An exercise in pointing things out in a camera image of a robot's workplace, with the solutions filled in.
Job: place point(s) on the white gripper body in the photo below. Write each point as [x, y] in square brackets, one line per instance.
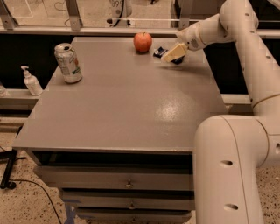
[189, 37]

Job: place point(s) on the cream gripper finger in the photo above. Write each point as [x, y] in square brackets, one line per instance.
[177, 51]

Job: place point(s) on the blue rxbar blueberry wrapper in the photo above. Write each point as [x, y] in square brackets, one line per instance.
[160, 52]

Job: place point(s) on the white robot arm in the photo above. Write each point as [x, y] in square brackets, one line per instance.
[229, 148]

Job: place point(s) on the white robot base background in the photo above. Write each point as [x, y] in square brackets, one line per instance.
[120, 12]

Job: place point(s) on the red apple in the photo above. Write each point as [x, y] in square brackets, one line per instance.
[142, 42]

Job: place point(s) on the grey drawer cabinet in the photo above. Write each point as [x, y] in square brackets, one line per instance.
[129, 110]

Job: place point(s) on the white crushed soda can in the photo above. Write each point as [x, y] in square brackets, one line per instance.
[68, 62]

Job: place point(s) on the white pump soap bottle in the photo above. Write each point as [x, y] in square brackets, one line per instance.
[31, 82]

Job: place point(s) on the middle grey drawer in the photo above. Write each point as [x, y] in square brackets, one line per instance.
[131, 199]

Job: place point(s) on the grey drawer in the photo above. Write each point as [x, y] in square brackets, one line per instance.
[115, 178]
[133, 216]
[131, 199]

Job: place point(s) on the top grey drawer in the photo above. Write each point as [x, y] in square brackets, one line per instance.
[115, 178]

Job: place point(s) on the metal window railing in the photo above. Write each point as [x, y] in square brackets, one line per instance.
[160, 18]

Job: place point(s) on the bottom grey drawer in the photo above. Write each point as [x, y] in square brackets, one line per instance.
[133, 216]

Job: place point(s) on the black stand leg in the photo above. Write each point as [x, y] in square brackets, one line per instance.
[9, 157]

